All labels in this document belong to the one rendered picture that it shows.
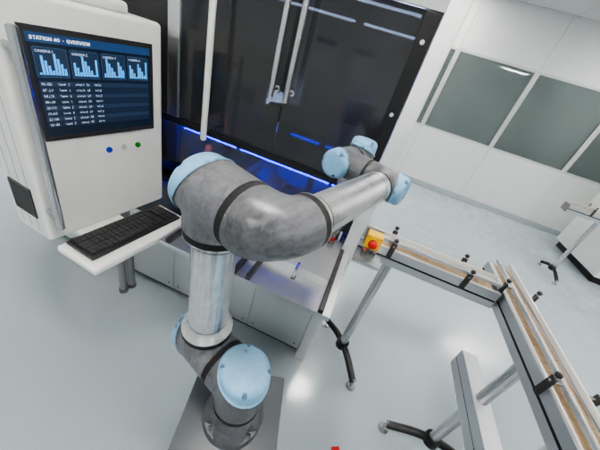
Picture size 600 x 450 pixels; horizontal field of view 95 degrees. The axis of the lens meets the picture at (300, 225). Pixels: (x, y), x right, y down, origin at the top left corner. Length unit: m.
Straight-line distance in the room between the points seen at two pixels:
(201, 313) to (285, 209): 0.33
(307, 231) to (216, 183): 0.15
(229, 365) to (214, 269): 0.24
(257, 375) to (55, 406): 1.31
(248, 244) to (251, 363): 0.37
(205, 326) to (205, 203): 0.32
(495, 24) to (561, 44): 0.94
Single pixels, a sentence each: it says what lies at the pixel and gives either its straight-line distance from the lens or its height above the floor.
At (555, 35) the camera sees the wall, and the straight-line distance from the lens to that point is 6.05.
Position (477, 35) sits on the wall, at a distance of 5.80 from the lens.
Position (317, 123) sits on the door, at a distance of 1.14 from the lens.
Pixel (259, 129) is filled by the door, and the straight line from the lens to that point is 1.23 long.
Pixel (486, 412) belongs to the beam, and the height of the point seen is 0.55.
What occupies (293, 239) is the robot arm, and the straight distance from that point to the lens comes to 0.38.
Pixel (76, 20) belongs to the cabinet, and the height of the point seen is 1.51.
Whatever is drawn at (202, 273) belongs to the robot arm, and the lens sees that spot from 0.54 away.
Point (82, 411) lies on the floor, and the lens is 1.82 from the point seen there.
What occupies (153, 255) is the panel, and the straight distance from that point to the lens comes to 1.99.
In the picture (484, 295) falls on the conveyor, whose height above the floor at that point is 0.90.
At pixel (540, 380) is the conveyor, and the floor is 0.92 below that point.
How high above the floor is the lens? 1.61
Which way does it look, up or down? 32 degrees down
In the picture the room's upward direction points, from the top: 18 degrees clockwise
